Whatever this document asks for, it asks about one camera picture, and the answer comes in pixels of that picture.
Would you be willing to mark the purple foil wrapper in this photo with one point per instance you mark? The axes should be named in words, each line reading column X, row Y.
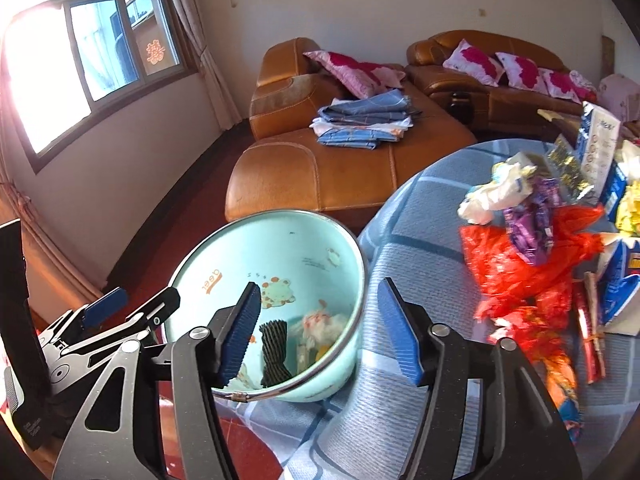
column 530, row 225

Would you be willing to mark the pale yellow bag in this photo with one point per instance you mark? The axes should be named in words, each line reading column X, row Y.
column 629, row 215

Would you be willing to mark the brown low side table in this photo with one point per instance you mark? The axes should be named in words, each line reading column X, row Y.
column 565, row 127

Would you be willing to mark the light blue cartoon print bin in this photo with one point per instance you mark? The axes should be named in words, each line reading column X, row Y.
column 280, row 250

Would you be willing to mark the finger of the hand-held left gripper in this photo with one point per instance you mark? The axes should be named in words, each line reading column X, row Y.
column 105, row 305
column 160, row 306

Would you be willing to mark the pale pink floral pillow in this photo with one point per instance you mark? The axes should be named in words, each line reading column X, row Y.
column 585, row 87

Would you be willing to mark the folded white blue sheet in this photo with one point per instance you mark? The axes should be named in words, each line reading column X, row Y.
column 355, row 135

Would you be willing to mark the brown leather chaise sofa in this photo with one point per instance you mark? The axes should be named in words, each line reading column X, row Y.
column 310, row 175

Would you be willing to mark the blue milk carton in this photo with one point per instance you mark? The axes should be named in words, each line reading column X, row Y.
column 616, row 187

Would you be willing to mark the red paper window decoration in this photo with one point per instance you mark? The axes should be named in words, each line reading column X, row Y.
column 155, row 53

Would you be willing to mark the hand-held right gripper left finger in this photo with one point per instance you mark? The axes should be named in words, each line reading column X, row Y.
column 240, row 335

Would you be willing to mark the tall white blue carton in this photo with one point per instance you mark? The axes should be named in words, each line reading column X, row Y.
column 597, row 145

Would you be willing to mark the long pink floral pillow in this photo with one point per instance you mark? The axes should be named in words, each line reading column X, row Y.
column 350, row 72

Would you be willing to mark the blue white flattened carton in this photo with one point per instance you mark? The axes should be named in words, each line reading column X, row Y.
column 620, row 290

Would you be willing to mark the window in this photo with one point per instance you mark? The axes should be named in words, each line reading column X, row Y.
column 100, row 55

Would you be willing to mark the dark jar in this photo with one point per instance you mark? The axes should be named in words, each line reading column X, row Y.
column 461, row 107

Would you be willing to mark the colourful snack wrapper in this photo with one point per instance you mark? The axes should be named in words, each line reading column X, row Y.
column 562, row 400

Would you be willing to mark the blue plaid tablecloth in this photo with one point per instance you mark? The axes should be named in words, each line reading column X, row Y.
column 425, row 240

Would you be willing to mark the brown upright roll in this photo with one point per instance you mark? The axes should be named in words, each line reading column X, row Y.
column 608, row 55

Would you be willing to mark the red plastic bag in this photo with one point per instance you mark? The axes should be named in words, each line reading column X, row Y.
column 500, row 265

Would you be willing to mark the pink cloth covered chair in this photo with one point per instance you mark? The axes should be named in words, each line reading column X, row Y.
column 622, row 95

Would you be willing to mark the beige curtain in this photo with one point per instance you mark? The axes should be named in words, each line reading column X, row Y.
column 195, row 25

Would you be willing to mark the white plastic bag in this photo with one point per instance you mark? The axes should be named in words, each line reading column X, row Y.
column 495, row 195

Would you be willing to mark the white pink crumpled wrapper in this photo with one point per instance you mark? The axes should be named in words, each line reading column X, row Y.
column 320, row 325

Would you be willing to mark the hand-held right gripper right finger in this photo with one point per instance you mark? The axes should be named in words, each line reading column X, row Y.
column 400, row 335

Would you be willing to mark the gold black packet strip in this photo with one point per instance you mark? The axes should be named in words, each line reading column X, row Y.
column 567, row 165

